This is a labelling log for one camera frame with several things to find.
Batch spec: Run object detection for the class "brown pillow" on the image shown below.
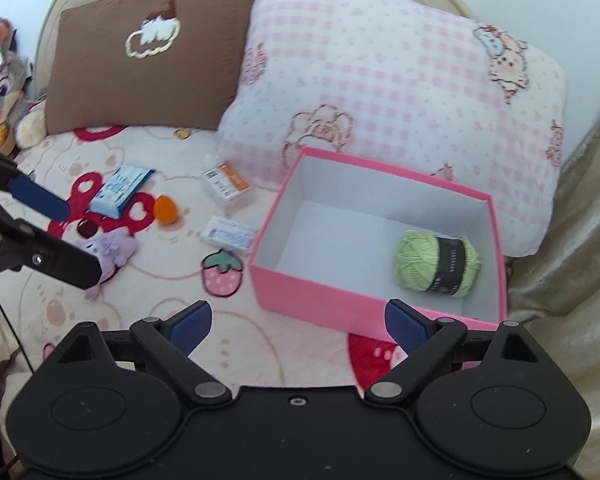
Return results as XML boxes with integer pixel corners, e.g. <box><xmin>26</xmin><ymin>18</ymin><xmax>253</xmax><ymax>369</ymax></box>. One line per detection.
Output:
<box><xmin>45</xmin><ymin>0</ymin><xmax>256</xmax><ymax>136</ymax></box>

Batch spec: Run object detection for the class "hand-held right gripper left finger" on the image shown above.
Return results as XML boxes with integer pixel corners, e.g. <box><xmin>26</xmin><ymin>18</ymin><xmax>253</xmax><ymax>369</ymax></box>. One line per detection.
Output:
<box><xmin>44</xmin><ymin>301</ymin><xmax>233</xmax><ymax>407</ymax></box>

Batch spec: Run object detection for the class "beige shiny curtain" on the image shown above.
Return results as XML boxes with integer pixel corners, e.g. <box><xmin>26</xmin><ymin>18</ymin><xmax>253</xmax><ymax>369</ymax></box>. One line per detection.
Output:
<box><xmin>505</xmin><ymin>105</ymin><xmax>600</xmax><ymax>480</ymax></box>

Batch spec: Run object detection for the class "orange felt ball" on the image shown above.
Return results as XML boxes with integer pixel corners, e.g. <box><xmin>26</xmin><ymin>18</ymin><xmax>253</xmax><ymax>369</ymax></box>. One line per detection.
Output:
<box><xmin>153</xmin><ymin>195</ymin><xmax>182</xmax><ymax>226</ymax></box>

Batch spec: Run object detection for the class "blue tissue packet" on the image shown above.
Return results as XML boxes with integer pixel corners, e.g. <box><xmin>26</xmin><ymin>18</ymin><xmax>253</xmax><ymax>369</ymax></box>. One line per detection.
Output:
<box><xmin>88</xmin><ymin>165</ymin><xmax>156</xmax><ymax>218</ymax></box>

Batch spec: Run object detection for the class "white packet with orange label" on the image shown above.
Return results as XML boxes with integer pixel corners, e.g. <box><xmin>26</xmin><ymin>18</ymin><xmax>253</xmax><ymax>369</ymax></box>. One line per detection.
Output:
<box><xmin>201</xmin><ymin>161</ymin><xmax>253</xmax><ymax>206</ymax></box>

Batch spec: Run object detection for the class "purple plush toy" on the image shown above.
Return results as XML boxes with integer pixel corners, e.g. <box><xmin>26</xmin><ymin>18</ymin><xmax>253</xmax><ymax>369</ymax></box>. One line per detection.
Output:
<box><xmin>75</xmin><ymin>226</ymin><xmax>138</xmax><ymax>301</ymax></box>

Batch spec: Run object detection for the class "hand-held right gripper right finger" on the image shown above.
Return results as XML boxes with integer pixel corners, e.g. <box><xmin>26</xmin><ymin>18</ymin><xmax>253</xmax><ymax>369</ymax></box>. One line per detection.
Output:
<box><xmin>364</xmin><ymin>299</ymin><xmax>556</xmax><ymax>406</ymax></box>

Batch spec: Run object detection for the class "pink cardboard box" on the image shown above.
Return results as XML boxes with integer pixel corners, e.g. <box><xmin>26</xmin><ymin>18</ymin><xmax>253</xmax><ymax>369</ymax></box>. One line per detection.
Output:
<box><xmin>249</xmin><ymin>146</ymin><xmax>508</xmax><ymax>343</ymax></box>

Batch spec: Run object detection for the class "white wipes packet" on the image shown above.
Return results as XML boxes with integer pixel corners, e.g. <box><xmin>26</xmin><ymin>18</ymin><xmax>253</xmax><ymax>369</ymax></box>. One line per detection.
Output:
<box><xmin>200</xmin><ymin>216</ymin><xmax>258</xmax><ymax>251</ymax></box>

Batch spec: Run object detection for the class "green yarn ball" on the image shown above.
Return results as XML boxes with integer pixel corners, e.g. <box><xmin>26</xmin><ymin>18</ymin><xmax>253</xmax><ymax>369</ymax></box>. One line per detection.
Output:
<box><xmin>393</xmin><ymin>230</ymin><xmax>482</xmax><ymax>298</ymax></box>

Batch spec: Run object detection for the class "black cable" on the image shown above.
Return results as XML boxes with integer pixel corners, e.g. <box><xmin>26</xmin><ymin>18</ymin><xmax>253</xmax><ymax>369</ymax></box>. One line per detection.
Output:
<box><xmin>0</xmin><ymin>285</ymin><xmax>36</xmax><ymax>376</ymax></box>

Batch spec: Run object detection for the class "pink checked pillow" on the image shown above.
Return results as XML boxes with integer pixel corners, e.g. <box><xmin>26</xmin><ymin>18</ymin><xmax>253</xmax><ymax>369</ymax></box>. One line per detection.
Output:
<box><xmin>219</xmin><ymin>0</ymin><xmax>567</xmax><ymax>258</ymax></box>

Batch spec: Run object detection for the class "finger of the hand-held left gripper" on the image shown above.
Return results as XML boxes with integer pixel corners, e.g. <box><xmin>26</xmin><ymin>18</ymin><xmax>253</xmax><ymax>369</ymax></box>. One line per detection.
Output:
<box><xmin>0</xmin><ymin>151</ymin><xmax>70</xmax><ymax>222</ymax></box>
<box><xmin>0</xmin><ymin>217</ymin><xmax>103</xmax><ymax>290</ymax></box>

